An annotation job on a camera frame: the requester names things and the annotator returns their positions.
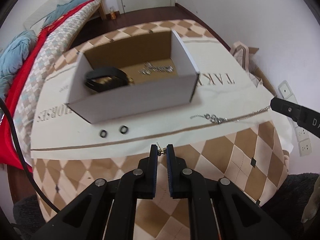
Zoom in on white power strip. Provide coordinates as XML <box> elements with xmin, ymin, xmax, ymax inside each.
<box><xmin>277</xmin><ymin>80</ymin><xmax>313</xmax><ymax>158</ymax></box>

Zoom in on light blue duvet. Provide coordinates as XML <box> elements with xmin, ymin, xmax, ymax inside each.
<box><xmin>1</xmin><ymin>30</ymin><xmax>37</xmax><ymax>100</ymax></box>

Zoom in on black cable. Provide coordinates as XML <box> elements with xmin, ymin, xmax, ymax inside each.
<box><xmin>0</xmin><ymin>97</ymin><xmax>62</xmax><ymax>212</ymax></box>

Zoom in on white cardboard box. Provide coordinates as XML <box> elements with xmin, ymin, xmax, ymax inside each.
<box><xmin>66</xmin><ymin>30</ymin><xmax>200</xmax><ymax>124</ymax></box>

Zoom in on white pillow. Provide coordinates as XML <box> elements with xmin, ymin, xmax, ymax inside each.
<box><xmin>23</xmin><ymin>0</ymin><xmax>89</xmax><ymax>29</ymax></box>

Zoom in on checkered bed sheet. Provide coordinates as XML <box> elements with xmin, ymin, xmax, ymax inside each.
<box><xmin>13</xmin><ymin>0</ymin><xmax>101</xmax><ymax>155</ymax></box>

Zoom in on black smart watch band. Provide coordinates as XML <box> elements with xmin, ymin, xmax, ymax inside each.
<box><xmin>84</xmin><ymin>67</ymin><xmax>135</xmax><ymax>93</ymax></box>

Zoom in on pearl charm bracelet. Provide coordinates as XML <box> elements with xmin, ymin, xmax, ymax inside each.
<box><xmin>138</xmin><ymin>61</ymin><xmax>174</xmax><ymax>77</ymax></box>

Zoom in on orange bottle on floor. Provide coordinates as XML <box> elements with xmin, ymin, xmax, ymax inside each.
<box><xmin>110</xmin><ymin>7</ymin><xmax>116</xmax><ymax>20</ymax></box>

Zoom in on beige paper bag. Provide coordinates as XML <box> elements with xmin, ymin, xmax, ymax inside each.
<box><xmin>230</xmin><ymin>41</ymin><xmax>277</xmax><ymax>97</ymax></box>

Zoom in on checkered beige tablecloth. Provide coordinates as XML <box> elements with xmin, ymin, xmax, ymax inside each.
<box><xmin>30</xmin><ymin>20</ymin><xmax>292</xmax><ymax>239</ymax></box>

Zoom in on thin silver chain necklace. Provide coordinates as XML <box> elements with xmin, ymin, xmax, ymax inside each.
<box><xmin>189</xmin><ymin>105</ymin><xmax>272</xmax><ymax>125</ymax></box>

